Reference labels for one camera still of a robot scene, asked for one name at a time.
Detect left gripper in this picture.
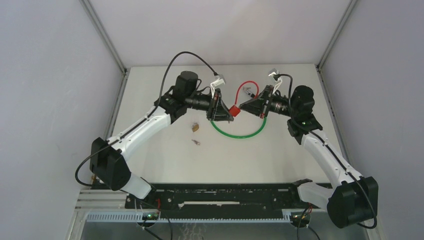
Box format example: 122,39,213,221
185,88,234,122

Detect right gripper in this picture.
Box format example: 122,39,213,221
239,85,297,119

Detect red cable lock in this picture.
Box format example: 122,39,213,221
229,80,259,117

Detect brass padlock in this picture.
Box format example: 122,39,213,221
191,122,200,133

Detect brass padlock keys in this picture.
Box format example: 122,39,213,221
192,139,201,146

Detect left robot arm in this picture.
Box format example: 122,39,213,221
89,71,234,209

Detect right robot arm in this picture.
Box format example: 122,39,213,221
239,85,379,229

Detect green lock keys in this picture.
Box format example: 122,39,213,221
243,87,252,95

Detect green cable lock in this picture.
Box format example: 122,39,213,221
209,93,267,140

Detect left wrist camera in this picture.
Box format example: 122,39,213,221
210,74,226,92

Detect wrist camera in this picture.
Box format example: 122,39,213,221
268,68,283,94
210,74,226,92

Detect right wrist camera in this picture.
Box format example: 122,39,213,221
268,68,283,94

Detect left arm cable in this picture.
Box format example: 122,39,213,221
74,51,220,187

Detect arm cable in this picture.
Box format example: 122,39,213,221
274,73,379,230
74,51,220,187

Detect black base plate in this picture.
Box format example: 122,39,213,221
124,183,308,222

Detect white cable duct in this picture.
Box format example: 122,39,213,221
84,211,292,223

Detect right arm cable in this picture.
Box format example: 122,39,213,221
274,73,379,230

